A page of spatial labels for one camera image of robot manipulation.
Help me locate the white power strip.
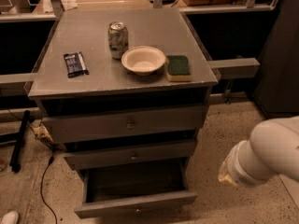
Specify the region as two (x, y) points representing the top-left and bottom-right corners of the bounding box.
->
(33, 125), (52, 142)

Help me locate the green yellow sponge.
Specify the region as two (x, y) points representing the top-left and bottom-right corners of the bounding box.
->
(166, 55), (192, 82)

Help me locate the grey side rail right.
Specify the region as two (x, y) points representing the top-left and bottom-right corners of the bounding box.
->
(208, 58), (260, 79)

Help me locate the grey drawer cabinet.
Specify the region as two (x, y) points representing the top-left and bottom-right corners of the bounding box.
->
(27, 7), (219, 173)

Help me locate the grey top drawer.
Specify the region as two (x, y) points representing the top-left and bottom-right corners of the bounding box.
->
(43, 105), (207, 143)

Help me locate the blue snack packet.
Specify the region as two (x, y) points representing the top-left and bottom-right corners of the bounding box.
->
(64, 51), (89, 78)

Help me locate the white shoe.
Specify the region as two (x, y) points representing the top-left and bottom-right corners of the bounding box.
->
(0, 211), (19, 224)

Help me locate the green white soda can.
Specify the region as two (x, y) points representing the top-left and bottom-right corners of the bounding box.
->
(108, 21), (129, 59)

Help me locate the white board on floor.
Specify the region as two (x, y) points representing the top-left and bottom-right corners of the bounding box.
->
(279, 175), (299, 208)

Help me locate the grey side rail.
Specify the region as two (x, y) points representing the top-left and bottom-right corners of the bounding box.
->
(0, 73), (36, 96)
(208, 58), (260, 79)

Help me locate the black bar on floor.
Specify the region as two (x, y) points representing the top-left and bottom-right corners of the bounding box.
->
(9, 110), (30, 173)

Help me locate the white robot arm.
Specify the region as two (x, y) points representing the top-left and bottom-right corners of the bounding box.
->
(218, 117), (299, 188)

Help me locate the black floor cable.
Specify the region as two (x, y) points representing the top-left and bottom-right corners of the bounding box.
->
(40, 155), (59, 224)

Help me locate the grey bottom drawer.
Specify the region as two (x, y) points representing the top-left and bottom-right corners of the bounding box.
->
(75, 159), (197, 218)

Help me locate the grey side rail left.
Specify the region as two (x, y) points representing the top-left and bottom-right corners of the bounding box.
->
(0, 73), (36, 96)

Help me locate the white paper bowl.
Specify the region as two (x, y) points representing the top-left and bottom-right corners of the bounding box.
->
(121, 46), (166, 76)

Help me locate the white crumpled cloth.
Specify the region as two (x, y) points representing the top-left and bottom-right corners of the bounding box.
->
(61, 0), (78, 10)

